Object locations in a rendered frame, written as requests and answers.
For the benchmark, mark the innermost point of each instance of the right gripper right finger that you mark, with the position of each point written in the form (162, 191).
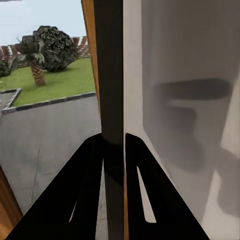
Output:
(174, 219)

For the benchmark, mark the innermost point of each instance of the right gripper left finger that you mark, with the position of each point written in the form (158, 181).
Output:
(68, 208)

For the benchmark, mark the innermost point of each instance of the poster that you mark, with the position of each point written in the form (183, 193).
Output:
(108, 17)

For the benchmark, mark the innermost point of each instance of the door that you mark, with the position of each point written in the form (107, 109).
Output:
(49, 101)

